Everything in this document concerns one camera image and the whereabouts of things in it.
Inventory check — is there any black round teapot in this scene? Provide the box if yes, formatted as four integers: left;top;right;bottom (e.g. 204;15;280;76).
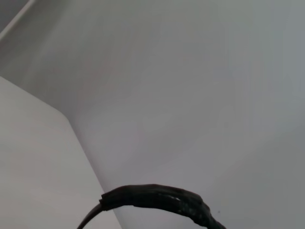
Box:
76;183;227;229

